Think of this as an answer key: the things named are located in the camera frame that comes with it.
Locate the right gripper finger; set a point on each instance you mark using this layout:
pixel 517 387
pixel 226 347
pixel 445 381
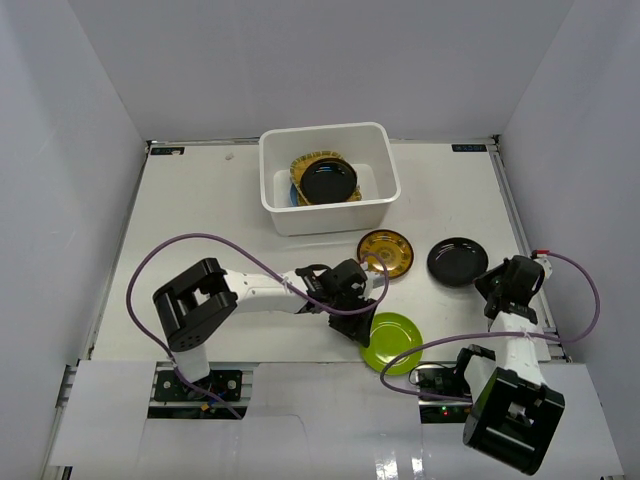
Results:
pixel 492 281
pixel 493 305

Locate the black plate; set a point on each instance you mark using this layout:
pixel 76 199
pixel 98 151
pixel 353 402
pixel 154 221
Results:
pixel 329 180

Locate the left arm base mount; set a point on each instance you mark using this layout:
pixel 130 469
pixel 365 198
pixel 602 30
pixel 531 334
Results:
pixel 222 395

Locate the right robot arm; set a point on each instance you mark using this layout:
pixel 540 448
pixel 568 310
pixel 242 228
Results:
pixel 514 413

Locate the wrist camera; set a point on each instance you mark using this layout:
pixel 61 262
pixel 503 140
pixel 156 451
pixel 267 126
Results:
pixel 374 280
pixel 542 258

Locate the fan-shaped bamboo woven tray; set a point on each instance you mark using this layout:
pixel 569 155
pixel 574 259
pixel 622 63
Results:
pixel 299 165

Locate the white plastic bin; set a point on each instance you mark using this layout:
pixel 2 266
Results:
pixel 365 146

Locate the blue plate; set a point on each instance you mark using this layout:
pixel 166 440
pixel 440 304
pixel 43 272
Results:
pixel 294 196

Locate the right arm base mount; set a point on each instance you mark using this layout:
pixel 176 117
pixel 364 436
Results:
pixel 448 391

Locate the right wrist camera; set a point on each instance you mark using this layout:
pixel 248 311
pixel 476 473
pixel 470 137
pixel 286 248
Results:
pixel 542 258

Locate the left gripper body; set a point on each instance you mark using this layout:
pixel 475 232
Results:
pixel 350 323

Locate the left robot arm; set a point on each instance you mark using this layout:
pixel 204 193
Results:
pixel 193 305

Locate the lime green plate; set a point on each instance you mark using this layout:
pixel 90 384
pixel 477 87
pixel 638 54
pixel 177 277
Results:
pixel 391 335

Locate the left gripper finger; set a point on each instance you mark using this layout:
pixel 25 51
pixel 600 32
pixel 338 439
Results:
pixel 361 337
pixel 363 320

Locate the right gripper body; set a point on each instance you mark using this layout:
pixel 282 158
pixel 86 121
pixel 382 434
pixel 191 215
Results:
pixel 482 292

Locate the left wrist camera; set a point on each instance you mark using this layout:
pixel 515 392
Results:
pixel 374 280

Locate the black glossy bowl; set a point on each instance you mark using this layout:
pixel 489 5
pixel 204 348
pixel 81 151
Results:
pixel 457 261

